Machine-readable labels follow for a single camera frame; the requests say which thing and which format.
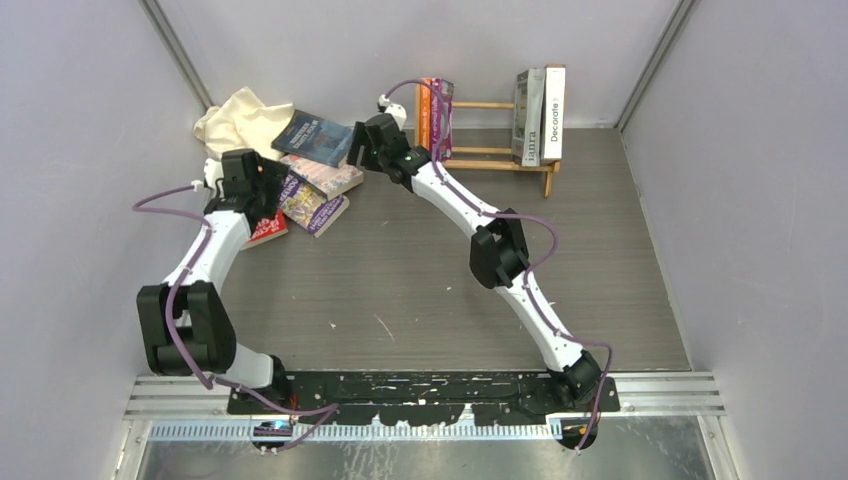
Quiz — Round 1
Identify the dark blue book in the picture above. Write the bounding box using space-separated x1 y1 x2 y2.
271 109 353 168

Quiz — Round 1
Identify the floral white book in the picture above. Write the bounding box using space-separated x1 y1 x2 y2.
280 155 364 200

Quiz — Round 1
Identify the purple yellow treehouse book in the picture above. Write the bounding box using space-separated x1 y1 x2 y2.
280 174 350 238

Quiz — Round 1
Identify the orange treehouse book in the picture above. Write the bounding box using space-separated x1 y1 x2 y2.
415 77 432 150

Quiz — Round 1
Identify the purple cartoon book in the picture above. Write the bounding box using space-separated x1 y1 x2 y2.
428 78 455 161

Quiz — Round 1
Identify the grey ianra book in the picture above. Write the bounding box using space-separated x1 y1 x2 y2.
511 68 545 167

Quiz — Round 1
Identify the wooden book rack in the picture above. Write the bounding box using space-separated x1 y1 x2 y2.
414 85 567 198

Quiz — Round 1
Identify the white Decorate book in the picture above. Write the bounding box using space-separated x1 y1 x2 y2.
541 64 566 163

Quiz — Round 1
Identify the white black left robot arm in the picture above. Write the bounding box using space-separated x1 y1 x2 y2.
136 148 292 413

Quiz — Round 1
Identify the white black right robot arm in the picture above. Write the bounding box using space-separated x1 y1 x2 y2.
348 113 606 411

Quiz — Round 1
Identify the red treehouse book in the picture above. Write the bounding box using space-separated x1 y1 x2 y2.
241 209 288 250

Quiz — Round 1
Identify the cream cloth bag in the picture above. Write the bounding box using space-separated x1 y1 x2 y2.
193 86 295 161

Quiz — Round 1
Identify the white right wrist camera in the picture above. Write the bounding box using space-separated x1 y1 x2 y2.
377 94 407 129

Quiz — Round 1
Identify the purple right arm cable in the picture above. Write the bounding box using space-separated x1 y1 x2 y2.
382 79 615 454

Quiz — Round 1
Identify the black mounting base plate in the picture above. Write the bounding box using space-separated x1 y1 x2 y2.
264 371 621 448

